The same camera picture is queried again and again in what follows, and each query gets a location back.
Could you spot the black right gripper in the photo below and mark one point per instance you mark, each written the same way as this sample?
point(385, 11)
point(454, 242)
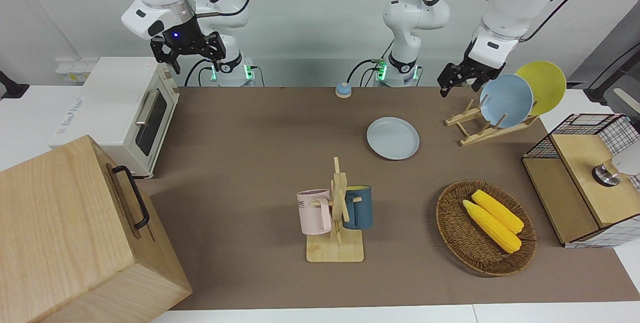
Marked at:
point(187, 43)

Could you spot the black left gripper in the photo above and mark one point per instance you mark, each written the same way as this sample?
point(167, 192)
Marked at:
point(460, 72)

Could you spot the gray plate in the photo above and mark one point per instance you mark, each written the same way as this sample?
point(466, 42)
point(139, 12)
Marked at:
point(393, 138)

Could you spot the light blue plate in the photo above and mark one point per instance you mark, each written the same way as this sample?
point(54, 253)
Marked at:
point(506, 100)

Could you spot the wooden plate rack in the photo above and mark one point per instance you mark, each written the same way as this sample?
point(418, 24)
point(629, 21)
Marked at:
point(480, 135)

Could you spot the yellow plate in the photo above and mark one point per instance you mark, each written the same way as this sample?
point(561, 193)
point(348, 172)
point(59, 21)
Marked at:
point(547, 83)

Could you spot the white toaster oven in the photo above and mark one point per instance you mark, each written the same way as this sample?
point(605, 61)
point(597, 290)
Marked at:
point(110, 103)

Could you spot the brown table mat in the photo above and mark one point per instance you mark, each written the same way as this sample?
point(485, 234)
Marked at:
point(250, 163)

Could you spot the blue call bell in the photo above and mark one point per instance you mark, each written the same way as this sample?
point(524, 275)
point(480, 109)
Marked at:
point(343, 91)

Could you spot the yellow corn cob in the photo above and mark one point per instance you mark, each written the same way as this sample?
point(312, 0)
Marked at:
point(497, 210)
point(492, 228)

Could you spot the brown wicker basket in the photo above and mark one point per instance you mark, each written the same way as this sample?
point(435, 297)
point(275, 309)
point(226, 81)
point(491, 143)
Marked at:
point(460, 233)

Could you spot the dark blue mug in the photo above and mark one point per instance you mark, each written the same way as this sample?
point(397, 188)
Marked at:
point(361, 208)

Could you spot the white object with metal base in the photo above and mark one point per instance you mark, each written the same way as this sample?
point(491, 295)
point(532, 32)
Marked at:
point(627, 160)

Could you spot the black clamp stand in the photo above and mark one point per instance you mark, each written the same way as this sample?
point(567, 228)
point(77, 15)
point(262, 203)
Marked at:
point(10, 88)

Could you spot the pink mug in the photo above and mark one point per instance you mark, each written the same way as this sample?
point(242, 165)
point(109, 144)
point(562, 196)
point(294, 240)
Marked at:
point(313, 213)

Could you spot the wooden mug tree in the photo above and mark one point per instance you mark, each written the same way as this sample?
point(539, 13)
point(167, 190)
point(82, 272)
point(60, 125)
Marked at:
point(335, 250)

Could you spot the large wooden box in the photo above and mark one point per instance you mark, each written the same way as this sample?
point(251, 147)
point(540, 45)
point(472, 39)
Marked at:
point(65, 243)

